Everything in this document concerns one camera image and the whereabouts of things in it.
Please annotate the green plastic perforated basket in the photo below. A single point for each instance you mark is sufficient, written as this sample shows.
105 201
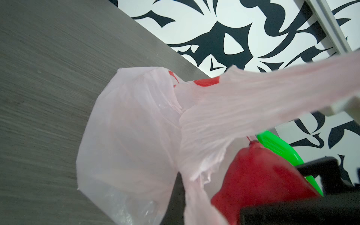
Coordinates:
279 147

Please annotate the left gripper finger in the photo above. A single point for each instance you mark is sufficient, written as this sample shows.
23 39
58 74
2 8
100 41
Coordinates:
174 214

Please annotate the pink plastic bag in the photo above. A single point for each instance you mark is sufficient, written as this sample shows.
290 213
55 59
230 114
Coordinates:
148 125

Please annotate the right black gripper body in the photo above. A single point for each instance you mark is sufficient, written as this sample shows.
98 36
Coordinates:
340 204

